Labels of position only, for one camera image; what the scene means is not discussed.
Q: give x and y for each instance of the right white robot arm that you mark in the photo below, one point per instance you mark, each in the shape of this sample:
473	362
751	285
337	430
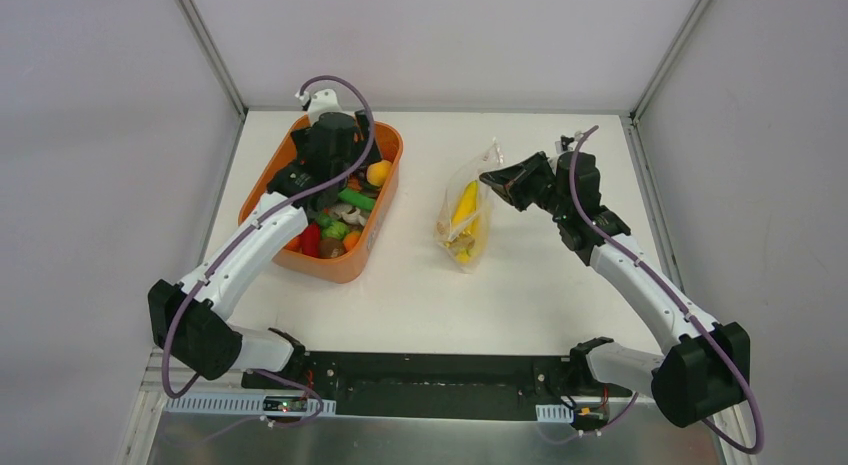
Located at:
703	367

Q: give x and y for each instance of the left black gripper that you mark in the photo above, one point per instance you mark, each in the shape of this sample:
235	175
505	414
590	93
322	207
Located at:
357	130

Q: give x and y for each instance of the orange plastic bin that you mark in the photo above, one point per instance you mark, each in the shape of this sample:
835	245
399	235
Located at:
349	266

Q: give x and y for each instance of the single yellow banana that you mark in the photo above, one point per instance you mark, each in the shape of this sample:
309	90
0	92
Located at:
466	205

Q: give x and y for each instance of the clear zip top bag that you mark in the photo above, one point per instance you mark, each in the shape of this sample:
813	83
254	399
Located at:
488	160

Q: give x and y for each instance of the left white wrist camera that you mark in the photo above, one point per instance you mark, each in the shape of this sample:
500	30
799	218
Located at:
318	103

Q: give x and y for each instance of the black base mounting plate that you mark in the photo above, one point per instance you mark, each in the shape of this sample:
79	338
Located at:
467	387

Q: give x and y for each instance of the yellow orange toy fruit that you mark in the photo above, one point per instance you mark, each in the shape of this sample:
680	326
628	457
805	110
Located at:
376	174

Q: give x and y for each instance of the red toy pepper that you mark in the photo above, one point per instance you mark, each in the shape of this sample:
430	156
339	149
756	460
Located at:
310	240

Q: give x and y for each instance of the white toy mushroom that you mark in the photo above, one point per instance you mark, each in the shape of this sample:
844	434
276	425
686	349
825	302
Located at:
349	214

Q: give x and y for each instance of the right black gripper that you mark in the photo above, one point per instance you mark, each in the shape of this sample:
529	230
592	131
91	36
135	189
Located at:
539	180

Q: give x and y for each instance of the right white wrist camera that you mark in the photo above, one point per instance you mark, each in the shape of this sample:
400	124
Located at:
564	144

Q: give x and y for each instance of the yellow banana bunch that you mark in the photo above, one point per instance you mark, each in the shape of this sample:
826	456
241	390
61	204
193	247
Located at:
470	244

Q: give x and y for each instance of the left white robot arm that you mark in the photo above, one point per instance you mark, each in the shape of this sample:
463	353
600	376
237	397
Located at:
189	319

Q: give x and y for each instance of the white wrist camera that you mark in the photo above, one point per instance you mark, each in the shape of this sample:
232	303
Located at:
564	144
318	103

